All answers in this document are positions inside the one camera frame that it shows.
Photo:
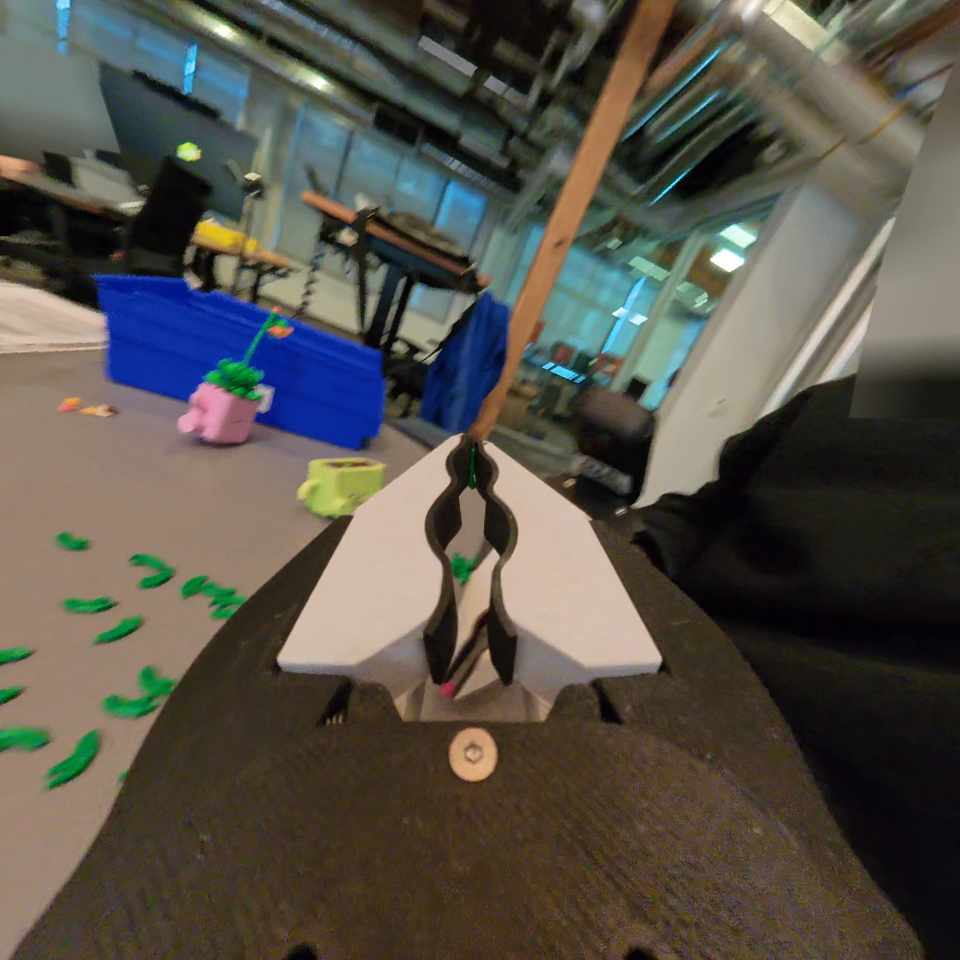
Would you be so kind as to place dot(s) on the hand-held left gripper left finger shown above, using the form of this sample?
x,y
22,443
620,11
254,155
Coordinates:
x,y
352,600

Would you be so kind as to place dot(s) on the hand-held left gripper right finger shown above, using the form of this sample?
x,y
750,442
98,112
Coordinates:
x,y
577,600

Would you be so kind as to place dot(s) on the green toy flower stem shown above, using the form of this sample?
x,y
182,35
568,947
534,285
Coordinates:
x,y
448,688

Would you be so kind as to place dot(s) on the yellow-green toy flower pot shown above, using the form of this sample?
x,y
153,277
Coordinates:
x,y
341,491

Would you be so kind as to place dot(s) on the blue plastic bin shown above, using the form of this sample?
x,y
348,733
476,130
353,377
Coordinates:
x,y
315,390

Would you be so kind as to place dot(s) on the pink toy flower pot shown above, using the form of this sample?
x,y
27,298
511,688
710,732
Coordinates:
x,y
221,416

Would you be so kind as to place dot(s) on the scattered green toy leaves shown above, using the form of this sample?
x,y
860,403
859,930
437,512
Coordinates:
x,y
127,706

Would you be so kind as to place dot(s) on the person's black sweater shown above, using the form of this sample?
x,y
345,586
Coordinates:
x,y
825,562

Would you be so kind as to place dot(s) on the blue jacket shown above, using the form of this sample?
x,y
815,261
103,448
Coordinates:
x,y
465,375

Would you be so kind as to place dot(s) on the small orange toy pieces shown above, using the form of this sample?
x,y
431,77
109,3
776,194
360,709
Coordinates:
x,y
97,409

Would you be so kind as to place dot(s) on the desk with yellow box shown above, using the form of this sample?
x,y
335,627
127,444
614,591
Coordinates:
x,y
262,259

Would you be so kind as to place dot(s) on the wooden edged standing desk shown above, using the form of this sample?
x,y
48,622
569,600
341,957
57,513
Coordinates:
x,y
390,240

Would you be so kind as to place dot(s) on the yellow box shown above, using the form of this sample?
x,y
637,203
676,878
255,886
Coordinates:
x,y
221,236

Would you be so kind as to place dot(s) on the wooden beam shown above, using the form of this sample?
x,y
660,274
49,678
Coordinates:
x,y
592,165

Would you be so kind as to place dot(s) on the wooden edged office desk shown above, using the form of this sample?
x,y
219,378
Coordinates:
x,y
67,187

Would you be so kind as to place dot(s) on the large black monitor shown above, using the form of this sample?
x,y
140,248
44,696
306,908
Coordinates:
x,y
150,127

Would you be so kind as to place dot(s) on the silver ventilation duct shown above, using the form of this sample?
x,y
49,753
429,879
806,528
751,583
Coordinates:
x,y
825,90

